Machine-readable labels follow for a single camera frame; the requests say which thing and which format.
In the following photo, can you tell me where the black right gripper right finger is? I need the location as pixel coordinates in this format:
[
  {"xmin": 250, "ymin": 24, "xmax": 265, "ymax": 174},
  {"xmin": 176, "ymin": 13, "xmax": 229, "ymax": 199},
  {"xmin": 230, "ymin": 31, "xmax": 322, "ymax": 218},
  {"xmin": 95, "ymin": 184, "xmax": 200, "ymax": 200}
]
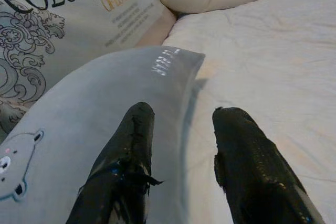
[{"xmin": 212, "ymin": 106, "xmax": 320, "ymax": 224}]

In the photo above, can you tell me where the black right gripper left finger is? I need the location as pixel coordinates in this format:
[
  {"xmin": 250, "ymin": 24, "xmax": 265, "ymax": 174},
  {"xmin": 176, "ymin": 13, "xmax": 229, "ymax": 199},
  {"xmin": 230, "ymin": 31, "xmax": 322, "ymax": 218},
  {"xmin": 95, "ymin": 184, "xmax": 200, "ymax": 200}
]
[{"xmin": 65, "ymin": 101, "xmax": 163, "ymax": 224}]

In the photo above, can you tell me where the grey plush pillow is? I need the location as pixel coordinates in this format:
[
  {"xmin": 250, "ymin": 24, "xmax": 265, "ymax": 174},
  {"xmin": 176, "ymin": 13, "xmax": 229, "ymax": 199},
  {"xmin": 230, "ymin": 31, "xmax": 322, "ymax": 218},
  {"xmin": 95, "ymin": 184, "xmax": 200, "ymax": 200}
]
[{"xmin": 0, "ymin": 45, "xmax": 206, "ymax": 224}]

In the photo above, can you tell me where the white quilted mattress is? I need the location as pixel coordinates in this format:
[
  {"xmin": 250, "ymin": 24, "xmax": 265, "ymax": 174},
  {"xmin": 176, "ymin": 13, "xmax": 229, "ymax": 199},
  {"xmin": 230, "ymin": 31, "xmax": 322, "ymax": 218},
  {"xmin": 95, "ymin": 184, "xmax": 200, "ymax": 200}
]
[{"xmin": 144, "ymin": 0, "xmax": 336, "ymax": 224}]

